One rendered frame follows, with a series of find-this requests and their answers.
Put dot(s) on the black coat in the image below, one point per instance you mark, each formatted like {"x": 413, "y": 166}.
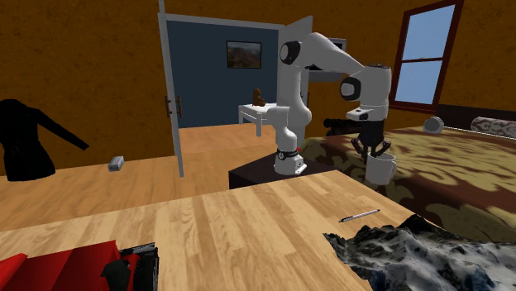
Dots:
{"x": 22, "y": 141}

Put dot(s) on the silver pen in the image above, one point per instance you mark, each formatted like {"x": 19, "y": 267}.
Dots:
{"x": 358, "y": 215}

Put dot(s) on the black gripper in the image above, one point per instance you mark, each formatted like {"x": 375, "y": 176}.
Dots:
{"x": 373, "y": 129}

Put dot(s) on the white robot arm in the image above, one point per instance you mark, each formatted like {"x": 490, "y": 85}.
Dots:
{"x": 292, "y": 104}

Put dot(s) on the dark framed wall picture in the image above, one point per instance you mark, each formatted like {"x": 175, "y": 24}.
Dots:
{"x": 243, "y": 54}

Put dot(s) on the dark robot stand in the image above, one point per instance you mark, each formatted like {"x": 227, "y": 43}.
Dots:
{"x": 250, "y": 175}

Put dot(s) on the bed with brown patterned cover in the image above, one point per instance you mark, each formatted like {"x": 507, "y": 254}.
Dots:
{"x": 451, "y": 177}

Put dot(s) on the black object on bed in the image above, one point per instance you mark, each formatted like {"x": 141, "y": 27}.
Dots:
{"x": 336, "y": 127}

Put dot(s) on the grey open door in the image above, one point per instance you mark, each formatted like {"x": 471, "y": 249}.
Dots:
{"x": 171, "y": 92}

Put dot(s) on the small grey box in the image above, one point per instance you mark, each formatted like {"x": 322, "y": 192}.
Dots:
{"x": 116, "y": 163}

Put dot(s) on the patterned bolster pillow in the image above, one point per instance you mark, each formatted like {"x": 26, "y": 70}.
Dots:
{"x": 494, "y": 127}

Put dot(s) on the grey white crumpled cloth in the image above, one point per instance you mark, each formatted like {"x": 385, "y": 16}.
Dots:
{"x": 423, "y": 258}

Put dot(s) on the grey round ball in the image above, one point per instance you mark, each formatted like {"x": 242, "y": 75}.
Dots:
{"x": 433, "y": 125}

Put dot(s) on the white side table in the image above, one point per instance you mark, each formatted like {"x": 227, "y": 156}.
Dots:
{"x": 250, "y": 109}

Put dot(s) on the window with dark red frame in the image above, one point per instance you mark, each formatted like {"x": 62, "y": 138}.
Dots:
{"x": 425, "y": 56}

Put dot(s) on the red box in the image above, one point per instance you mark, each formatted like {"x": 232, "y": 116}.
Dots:
{"x": 60, "y": 270}

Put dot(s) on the white mug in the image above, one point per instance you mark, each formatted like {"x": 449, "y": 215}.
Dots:
{"x": 381, "y": 169}

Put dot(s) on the black angular object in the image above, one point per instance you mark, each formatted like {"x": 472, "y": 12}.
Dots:
{"x": 141, "y": 268}

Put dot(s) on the brown figure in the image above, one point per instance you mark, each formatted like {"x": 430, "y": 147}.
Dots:
{"x": 258, "y": 98}

